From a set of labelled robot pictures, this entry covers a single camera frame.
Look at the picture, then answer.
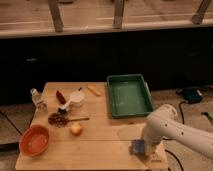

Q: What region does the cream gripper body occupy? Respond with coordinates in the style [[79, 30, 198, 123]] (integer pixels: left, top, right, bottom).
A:
[[145, 141, 161, 162]]

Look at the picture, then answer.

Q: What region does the blue sponge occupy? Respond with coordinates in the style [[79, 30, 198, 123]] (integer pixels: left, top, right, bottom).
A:
[[130, 140, 145, 155]]

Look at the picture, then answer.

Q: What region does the green plastic tray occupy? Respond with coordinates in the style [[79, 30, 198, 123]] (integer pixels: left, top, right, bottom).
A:
[[107, 74, 153, 119]]

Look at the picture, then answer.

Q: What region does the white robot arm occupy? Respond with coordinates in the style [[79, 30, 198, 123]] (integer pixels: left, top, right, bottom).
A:
[[142, 104, 213, 160]]

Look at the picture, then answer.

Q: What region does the blue black power box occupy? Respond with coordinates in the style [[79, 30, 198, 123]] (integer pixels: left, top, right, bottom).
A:
[[176, 87, 203, 104]]

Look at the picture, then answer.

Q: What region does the small yellow apple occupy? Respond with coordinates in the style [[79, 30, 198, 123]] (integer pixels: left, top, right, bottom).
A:
[[69, 123, 83, 136]]

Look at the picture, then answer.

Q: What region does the yellow banana toy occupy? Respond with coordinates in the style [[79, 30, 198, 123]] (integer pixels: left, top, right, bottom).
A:
[[86, 85, 101, 96]]

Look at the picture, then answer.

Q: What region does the white cup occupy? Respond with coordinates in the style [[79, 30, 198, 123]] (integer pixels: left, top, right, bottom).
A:
[[70, 91, 85, 107]]

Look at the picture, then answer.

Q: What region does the wooden spoon with brown bits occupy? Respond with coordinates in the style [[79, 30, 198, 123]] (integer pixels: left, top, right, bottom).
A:
[[47, 112, 91, 128]]

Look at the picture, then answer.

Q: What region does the red sausage toy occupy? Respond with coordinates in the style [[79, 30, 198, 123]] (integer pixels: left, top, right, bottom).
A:
[[56, 90, 66, 104]]

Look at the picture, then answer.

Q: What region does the orange bowl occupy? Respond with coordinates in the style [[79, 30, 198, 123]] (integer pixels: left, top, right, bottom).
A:
[[19, 125, 50, 157]]

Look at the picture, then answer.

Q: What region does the clear spray bottle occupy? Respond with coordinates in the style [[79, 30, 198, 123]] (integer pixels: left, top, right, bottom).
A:
[[30, 88, 48, 113]]

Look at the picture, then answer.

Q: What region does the wooden table leg right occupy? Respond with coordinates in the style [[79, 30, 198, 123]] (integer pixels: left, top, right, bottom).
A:
[[191, 0, 212, 25]]

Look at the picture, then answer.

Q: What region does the wooden table leg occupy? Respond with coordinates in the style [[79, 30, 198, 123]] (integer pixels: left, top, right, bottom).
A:
[[191, 0, 212, 25], [48, 0, 63, 32], [113, 0, 125, 29]]

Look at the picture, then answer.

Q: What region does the wooden table leg middle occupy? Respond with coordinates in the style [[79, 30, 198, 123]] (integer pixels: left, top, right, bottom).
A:
[[113, 0, 125, 29]]

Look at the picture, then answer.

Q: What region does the wooden table leg left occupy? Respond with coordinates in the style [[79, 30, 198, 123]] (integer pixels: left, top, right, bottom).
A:
[[48, 0, 63, 32]]

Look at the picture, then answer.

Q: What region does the black cable on floor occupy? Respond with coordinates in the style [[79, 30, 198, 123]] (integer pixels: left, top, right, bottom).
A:
[[162, 100, 188, 171]]

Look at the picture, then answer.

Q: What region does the white handled brush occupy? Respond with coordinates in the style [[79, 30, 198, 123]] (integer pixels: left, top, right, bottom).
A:
[[58, 98, 76, 114]]

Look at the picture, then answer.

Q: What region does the black cable at left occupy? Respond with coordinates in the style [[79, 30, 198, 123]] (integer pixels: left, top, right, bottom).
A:
[[0, 111, 24, 137]]

